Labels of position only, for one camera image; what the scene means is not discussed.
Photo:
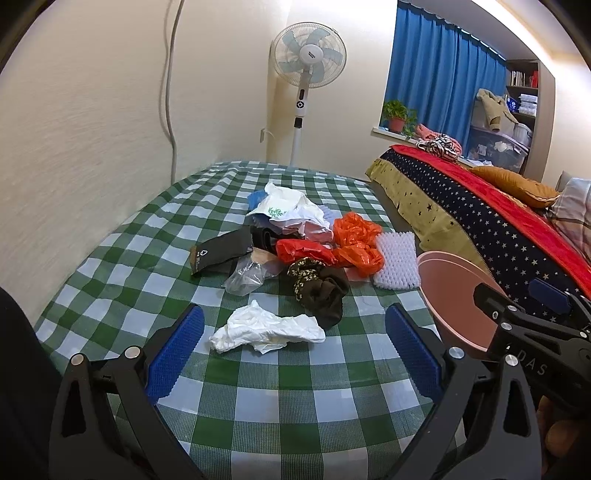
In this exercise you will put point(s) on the blue plastic bag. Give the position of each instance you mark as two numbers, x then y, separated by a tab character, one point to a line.
255	198

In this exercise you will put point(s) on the clear storage box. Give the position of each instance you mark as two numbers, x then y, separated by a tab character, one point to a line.
496	149

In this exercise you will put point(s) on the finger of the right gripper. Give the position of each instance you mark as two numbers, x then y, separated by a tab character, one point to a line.
499	308
549	296

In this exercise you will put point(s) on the dark floral cloth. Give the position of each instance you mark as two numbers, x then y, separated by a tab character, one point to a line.
320	290

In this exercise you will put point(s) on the white bag green print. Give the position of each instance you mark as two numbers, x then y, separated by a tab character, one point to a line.
289	209

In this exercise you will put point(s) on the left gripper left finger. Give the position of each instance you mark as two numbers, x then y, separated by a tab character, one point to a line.
106	424

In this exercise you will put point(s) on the lilac foam net sheet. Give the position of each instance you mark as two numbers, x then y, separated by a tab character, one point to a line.
329	214

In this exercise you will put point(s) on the wall power plug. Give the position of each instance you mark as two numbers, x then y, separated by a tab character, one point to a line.
264	134

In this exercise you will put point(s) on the red plastic bag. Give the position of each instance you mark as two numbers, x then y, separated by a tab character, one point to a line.
292	250

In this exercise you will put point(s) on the white standing fan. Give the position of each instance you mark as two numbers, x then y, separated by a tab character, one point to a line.
307	55

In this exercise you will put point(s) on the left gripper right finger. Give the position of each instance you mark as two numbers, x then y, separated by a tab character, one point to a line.
482	424

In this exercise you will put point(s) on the wooden bookshelf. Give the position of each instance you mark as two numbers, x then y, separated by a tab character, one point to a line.
532	86

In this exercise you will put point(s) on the pink folded clothes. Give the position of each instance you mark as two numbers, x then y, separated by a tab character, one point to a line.
426	134

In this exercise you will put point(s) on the potted green plant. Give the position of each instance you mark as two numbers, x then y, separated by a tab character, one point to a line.
399	118

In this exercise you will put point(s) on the orange brown pillow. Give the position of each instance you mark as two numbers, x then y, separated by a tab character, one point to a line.
534	194

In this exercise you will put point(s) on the plaid grey pillow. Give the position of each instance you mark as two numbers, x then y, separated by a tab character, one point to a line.
570	215

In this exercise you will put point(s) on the white foam net sheet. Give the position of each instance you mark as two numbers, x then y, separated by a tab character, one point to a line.
400	270

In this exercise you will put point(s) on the pink plastic basin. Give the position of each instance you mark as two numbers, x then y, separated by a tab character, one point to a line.
448	282

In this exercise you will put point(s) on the green checkered tablecloth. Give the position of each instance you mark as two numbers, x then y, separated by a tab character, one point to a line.
264	394

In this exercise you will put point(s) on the navy star bedsheet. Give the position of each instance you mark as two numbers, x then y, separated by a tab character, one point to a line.
436	229

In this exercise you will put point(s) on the right hand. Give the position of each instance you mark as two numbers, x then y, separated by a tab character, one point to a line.
565	443

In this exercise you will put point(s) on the blue curtain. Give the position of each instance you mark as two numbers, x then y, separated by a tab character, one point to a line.
437	69

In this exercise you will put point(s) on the orange plastic bag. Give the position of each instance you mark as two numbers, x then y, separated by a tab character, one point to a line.
353	230
366	259

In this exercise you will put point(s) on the beige jacket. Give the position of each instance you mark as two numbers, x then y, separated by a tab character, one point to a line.
491	112

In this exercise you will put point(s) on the zebra striped cloth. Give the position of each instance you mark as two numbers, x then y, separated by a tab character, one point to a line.
442	146

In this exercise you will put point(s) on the black packet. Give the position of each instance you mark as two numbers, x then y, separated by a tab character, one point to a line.
220	249

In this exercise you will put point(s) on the clear plastic bag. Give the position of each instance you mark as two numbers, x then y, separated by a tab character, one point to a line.
252	271

